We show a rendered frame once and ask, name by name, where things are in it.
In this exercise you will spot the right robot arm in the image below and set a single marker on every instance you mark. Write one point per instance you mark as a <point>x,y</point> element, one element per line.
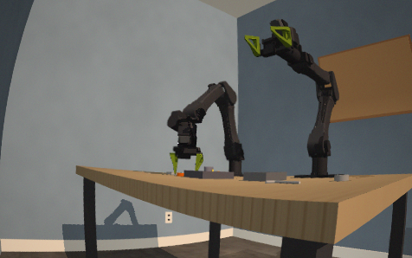
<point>186,126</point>

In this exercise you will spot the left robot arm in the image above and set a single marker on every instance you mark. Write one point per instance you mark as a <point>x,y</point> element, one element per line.
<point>317,145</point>

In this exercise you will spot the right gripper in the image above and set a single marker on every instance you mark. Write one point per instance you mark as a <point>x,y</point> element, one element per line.
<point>187,152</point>

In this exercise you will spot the short grey cylinder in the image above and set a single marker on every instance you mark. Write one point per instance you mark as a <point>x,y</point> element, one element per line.
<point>341,177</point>

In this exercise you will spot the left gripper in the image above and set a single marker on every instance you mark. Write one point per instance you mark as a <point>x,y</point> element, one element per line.
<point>273,46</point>

